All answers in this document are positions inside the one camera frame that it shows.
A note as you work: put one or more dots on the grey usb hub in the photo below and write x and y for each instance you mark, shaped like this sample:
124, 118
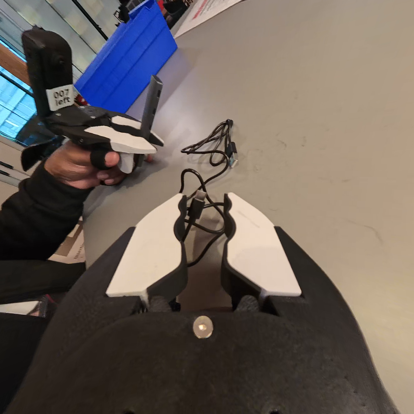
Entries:
152, 103

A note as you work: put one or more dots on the person's left hand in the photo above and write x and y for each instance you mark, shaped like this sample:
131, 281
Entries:
71, 165

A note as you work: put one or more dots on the person's black clothed body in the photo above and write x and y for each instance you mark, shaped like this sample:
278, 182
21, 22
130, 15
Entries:
35, 281

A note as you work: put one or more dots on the person's left forearm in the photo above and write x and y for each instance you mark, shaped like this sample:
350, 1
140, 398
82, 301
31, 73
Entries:
32, 220

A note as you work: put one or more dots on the blue plastic bin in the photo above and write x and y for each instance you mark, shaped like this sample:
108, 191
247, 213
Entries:
129, 58

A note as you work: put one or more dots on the white printed poster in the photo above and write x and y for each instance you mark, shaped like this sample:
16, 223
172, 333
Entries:
207, 16

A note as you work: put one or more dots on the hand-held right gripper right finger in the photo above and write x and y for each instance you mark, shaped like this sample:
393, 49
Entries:
258, 252

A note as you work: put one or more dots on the white printed paper sheet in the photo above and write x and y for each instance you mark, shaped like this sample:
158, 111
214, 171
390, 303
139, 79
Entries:
72, 245

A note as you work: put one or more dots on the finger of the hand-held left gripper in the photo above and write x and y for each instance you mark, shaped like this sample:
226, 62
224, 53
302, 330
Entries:
126, 123
129, 144

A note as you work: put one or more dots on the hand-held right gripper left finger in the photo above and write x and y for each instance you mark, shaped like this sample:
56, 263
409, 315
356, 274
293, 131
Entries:
145, 252

